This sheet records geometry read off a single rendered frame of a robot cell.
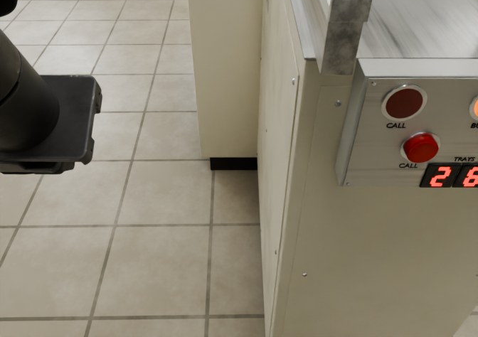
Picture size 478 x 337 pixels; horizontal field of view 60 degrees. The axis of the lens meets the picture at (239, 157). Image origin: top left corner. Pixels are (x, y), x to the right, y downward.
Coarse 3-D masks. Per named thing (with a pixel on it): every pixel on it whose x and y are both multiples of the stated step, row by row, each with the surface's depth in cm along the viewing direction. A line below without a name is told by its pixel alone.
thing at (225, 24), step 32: (192, 0) 104; (224, 0) 104; (256, 0) 104; (192, 32) 109; (224, 32) 109; (256, 32) 109; (224, 64) 116; (256, 64) 116; (224, 96) 123; (256, 96) 123; (224, 128) 131; (256, 128) 131; (224, 160) 144; (256, 160) 144
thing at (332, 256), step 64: (384, 0) 48; (448, 0) 48; (320, 128) 43; (320, 192) 50; (384, 192) 50; (448, 192) 50; (320, 256) 59; (384, 256) 59; (448, 256) 59; (320, 320) 72; (384, 320) 72; (448, 320) 72
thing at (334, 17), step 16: (304, 0) 44; (320, 0) 35; (336, 0) 30; (352, 0) 30; (368, 0) 30; (304, 16) 44; (320, 16) 35; (336, 16) 31; (352, 16) 31; (320, 32) 35; (336, 32) 33; (352, 32) 33; (320, 48) 35; (336, 48) 34; (352, 48) 34; (320, 64) 35; (336, 64) 35; (352, 64) 35
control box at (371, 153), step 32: (384, 64) 37; (416, 64) 37; (448, 64) 37; (352, 96) 40; (384, 96) 37; (448, 96) 37; (352, 128) 40; (384, 128) 39; (416, 128) 39; (448, 128) 39; (352, 160) 42; (384, 160) 42; (448, 160) 42
